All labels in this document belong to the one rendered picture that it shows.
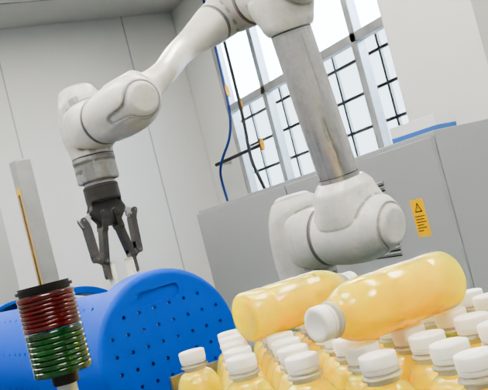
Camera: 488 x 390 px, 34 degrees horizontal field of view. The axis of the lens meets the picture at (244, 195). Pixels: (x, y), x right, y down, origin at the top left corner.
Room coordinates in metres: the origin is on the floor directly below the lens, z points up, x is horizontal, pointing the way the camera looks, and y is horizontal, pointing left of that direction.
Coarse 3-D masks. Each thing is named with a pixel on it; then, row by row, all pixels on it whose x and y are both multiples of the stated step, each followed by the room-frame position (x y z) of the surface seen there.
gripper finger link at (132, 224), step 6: (132, 210) 1.71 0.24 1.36; (132, 216) 1.71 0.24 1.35; (132, 222) 1.71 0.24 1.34; (132, 228) 1.71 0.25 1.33; (138, 228) 1.71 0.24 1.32; (132, 234) 1.71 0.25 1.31; (138, 234) 1.71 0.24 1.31; (132, 240) 1.72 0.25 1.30; (138, 240) 1.71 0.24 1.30; (138, 246) 1.71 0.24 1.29
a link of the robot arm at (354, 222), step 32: (256, 0) 1.85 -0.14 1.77; (288, 0) 1.81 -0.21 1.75; (288, 32) 1.85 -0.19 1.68; (288, 64) 1.87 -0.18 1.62; (320, 64) 1.88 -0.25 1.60; (320, 96) 1.87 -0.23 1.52; (320, 128) 1.88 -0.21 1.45; (320, 160) 1.91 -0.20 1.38; (352, 160) 1.92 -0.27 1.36; (320, 192) 1.92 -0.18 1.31; (352, 192) 1.88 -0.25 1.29; (320, 224) 1.94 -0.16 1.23; (352, 224) 1.87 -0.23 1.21; (384, 224) 1.85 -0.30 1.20; (320, 256) 1.99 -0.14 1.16; (352, 256) 1.92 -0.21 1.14
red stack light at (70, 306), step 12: (72, 288) 0.88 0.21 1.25; (24, 300) 0.86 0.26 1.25; (36, 300) 0.86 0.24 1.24; (48, 300) 0.86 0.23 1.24; (60, 300) 0.86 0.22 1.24; (72, 300) 0.88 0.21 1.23; (24, 312) 0.86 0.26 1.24; (36, 312) 0.86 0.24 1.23; (48, 312) 0.86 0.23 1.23; (60, 312) 0.86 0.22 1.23; (72, 312) 0.87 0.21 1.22; (24, 324) 0.87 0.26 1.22; (36, 324) 0.86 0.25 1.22; (48, 324) 0.86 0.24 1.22; (60, 324) 0.86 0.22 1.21
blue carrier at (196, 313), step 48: (96, 288) 1.81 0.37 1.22; (144, 288) 1.43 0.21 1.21; (192, 288) 1.49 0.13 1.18; (0, 336) 1.87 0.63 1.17; (96, 336) 1.39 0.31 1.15; (144, 336) 1.42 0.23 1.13; (192, 336) 1.47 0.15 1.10; (0, 384) 1.89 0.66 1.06; (48, 384) 1.61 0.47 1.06; (96, 384) 1.40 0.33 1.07; (144, 384) 1.41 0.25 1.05
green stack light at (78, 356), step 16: (32, 336) 0.86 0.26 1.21; (48, 336) 0.86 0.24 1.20; (64, 336) 0.86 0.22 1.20; (80, 336) 0.88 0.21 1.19; (32, 352) 0.87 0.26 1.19; (48, 352) 0.86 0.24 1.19; (64, 352) 0.86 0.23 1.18; (80, 352) 0.87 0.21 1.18; (48, 368) 0.86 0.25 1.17; (64, 368) 0.86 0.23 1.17; (80, 368) 0.87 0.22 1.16
